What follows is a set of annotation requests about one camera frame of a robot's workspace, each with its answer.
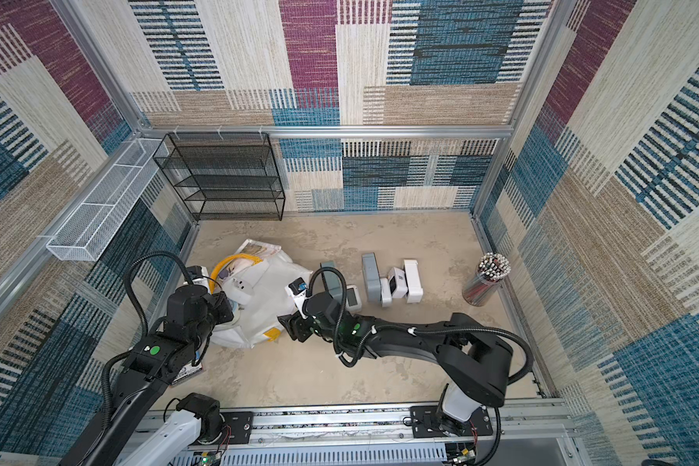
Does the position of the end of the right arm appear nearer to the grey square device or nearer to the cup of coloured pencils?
the grey square device

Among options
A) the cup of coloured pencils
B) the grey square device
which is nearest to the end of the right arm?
the grey square device

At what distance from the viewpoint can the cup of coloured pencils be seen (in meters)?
0.83
